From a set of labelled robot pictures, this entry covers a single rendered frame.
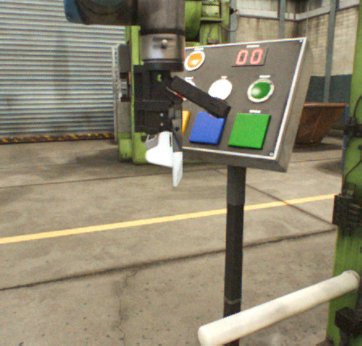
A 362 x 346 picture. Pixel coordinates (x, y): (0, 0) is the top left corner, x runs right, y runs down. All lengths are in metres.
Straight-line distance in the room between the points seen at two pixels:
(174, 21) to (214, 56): 0.31
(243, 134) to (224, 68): 0.19
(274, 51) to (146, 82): 0.33
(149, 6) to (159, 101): 0.15
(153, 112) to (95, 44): 7.72
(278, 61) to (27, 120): 7.58
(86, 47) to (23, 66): 1.37
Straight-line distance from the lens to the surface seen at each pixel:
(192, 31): 5.51
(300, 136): 7.12
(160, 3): 0.60
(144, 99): 0.60
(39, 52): 8.18
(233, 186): 0.90
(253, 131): 0.73
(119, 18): 0.60
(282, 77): 0.78
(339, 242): 1.01
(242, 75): 0.82
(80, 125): 8.21
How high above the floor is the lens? 1.09
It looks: 12 degrees down
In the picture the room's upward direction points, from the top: straight up
